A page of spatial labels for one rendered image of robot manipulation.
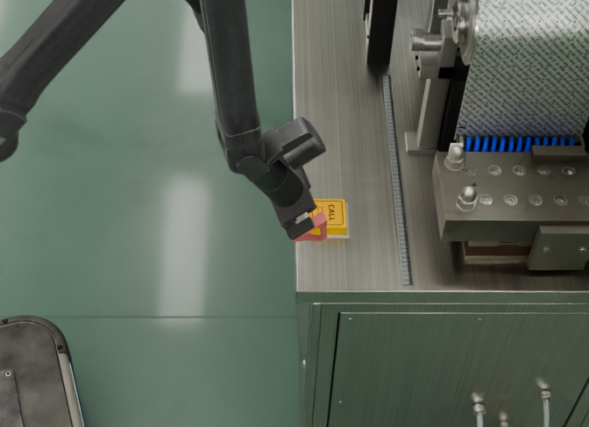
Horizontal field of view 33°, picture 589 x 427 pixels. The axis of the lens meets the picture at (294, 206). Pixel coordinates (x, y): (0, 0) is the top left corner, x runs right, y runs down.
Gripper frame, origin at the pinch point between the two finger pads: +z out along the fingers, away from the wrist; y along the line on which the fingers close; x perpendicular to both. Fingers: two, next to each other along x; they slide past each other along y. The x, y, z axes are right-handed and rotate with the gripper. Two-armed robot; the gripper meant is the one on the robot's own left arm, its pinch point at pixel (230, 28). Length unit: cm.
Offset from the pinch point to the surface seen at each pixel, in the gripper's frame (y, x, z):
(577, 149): -50, -44, 25
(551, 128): -44, -42, 23
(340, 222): -44.0, -1.0, 14.7
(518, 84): -42, -41, 10
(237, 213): 35, 44, 96
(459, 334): -64, -8, 39
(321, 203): -38.8, 0.7, 13.7
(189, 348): -7, 66, 83
